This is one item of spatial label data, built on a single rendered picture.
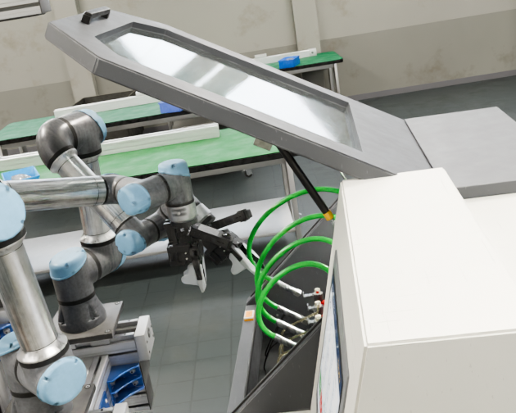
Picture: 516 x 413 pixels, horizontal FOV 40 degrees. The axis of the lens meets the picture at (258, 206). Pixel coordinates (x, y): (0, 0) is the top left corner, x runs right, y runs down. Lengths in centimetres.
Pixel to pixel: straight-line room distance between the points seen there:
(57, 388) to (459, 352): 101
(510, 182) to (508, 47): 913
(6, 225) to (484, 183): 100
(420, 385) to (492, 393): 9
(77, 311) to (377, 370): 148
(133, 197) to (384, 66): 870
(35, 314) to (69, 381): 18
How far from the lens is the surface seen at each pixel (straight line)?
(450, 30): 1045
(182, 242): 188
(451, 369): 95
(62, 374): 169
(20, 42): 1048
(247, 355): 214
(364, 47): 1020
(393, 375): 95
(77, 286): 226
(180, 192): 180
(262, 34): 1005
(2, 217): 154
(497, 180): 163
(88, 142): 221
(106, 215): 204
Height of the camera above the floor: 202
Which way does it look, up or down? 19 degrees down
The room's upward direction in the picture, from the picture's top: 9 degrees counter-clockwise
